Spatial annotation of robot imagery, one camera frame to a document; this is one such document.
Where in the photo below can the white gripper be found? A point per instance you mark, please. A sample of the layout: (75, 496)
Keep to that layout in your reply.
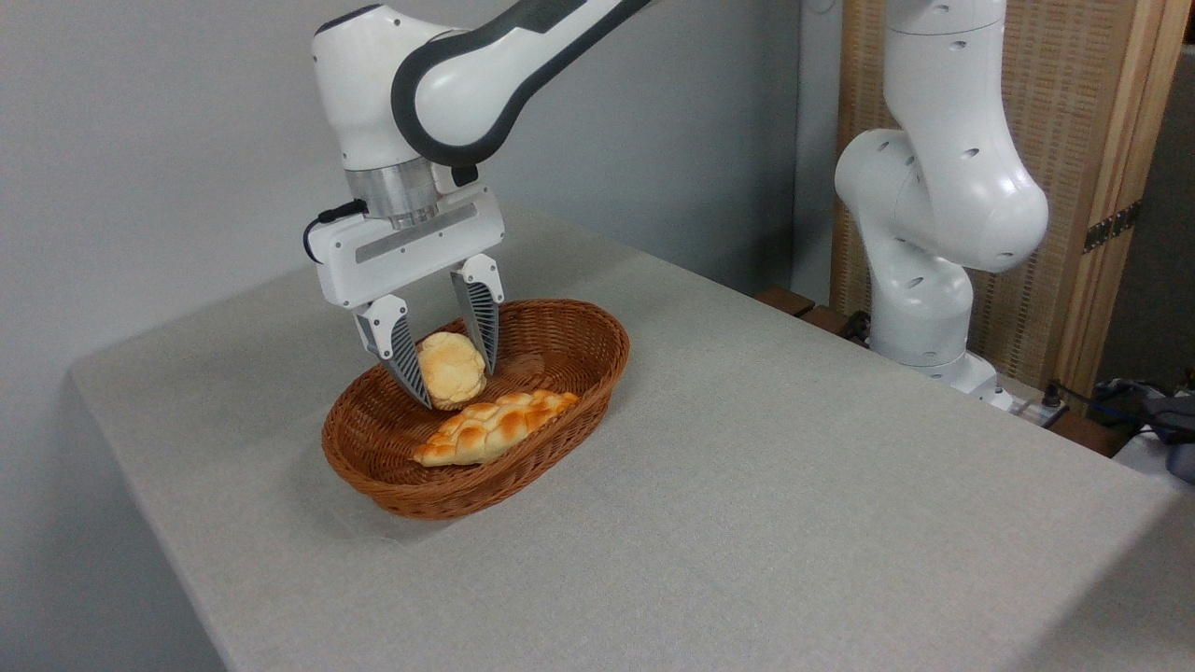
(411, 252)

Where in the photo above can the round pale bread bun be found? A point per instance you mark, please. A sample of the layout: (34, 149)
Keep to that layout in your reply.
(453, 369)

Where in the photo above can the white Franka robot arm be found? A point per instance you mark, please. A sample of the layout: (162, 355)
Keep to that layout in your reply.
(467, 84)

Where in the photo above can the braided golden bread loaf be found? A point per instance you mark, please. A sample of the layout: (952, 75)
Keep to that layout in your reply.
(485, 429)

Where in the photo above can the brown wicker basket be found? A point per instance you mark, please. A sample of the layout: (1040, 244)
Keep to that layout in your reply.
(448, 495)

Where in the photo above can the brown wooden base board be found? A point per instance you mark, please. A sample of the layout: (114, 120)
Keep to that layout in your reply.
(784, 300)

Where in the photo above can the grey tablecloth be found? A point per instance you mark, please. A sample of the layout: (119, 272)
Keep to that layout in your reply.
(747, 513)

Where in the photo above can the white power strip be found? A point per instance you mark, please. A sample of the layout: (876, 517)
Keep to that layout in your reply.
(1032, 411)

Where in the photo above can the wooden rattan folding screen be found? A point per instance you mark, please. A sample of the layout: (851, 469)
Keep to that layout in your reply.
(1074, 93)

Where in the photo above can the dark metal screen hinge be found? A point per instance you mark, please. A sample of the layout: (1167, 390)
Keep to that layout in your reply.
(1111, 227)

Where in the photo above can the dark blue cloth bundle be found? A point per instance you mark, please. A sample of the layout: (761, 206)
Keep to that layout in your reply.
(1172, 429)

